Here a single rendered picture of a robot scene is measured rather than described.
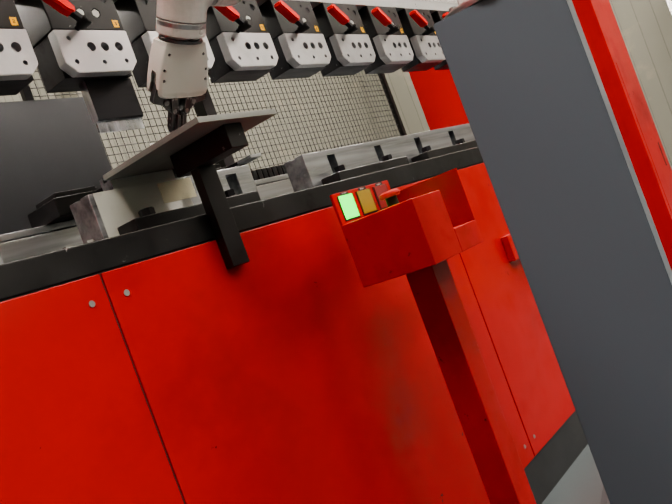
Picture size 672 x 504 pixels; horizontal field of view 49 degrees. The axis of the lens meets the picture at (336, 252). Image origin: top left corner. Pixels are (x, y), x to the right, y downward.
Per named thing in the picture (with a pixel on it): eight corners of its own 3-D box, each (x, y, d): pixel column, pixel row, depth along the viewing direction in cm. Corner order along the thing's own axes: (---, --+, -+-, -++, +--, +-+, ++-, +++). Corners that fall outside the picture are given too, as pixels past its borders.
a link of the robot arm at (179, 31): (191, 13, 133) (190, 30, 134) (147, 13, 127) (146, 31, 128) (218, 24, 127) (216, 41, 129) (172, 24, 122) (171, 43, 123)
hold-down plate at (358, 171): (342, 184, 165) (337, 171, 165) (324, 192, 168) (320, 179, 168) (411, 166, 188) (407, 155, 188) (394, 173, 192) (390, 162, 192)
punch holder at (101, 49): (69, 72, 124) (35, -20, 124) (44, 93, 130) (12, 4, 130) (140, 70, 136) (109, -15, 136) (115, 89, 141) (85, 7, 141)
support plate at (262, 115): (198, 122, 110) (196, 116, 110) (104, 181, 127) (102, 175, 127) (277, 113, 124) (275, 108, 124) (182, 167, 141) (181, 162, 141)
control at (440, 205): (435, 264, 126) (399, 165, 126) (363, 288, 136) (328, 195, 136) (483, 241, 142) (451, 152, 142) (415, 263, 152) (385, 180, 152)
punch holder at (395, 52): (388, 61, 202) (367, 4, 202) (364, 74, 208) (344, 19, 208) (416, 60, 214) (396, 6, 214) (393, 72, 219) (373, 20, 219)
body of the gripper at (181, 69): (194, 26, 134) (191, 87, 139) (143, 26, 127) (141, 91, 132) (218, 35, 129) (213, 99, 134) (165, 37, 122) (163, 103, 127)
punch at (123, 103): (103, 131, 130) (84, 80, 130) (97, 135, 132) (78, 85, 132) (147, 126, 138) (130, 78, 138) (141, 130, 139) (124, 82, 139)
